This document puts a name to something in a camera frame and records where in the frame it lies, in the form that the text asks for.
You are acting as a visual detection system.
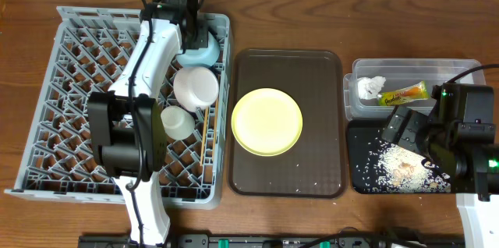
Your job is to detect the grey plastic dish rack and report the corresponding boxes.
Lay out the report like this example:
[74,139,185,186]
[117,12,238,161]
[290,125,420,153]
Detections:
[9,6,232,210]

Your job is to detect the yellow plastic plate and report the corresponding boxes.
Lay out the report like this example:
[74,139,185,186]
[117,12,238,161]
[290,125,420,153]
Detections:
[231,88,303,157]

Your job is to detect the pink bowl with food scraps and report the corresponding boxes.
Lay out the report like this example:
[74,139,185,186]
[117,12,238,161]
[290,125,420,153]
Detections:
[173,66,219,112]

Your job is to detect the white tissue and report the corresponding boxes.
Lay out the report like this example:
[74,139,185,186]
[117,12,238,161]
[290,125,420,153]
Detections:
[357,76,386,100]

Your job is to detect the black plastic tray bin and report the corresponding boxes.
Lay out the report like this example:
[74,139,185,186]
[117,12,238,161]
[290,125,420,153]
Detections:
[345,118,466,195]

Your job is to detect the clear plastic bin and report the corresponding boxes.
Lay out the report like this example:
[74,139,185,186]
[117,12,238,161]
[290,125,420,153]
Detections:
[343,58,480,121]

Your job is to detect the brown serving tray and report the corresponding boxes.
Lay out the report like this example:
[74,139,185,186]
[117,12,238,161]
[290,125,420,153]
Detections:
[228,49,348,199]

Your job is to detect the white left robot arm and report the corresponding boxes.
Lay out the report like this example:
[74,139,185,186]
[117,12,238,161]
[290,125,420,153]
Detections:
[87,0,220,247]

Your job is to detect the yellow orange snack wrapper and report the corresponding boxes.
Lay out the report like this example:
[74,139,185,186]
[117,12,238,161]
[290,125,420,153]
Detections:
[377,81,430,106]

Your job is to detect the scattered rice food scraps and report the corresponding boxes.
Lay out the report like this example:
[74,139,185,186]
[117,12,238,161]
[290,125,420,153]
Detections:
[354,139,451,193]

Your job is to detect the light blue plastic bowl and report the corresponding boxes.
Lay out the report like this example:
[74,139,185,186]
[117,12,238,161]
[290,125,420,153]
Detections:
[176,32,220,68]

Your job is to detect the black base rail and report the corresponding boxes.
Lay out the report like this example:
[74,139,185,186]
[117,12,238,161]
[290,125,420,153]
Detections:
[77,233,465,248]

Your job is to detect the white plastic cup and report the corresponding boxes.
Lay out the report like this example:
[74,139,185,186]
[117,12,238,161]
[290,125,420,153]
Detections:
[161,105,195,140]

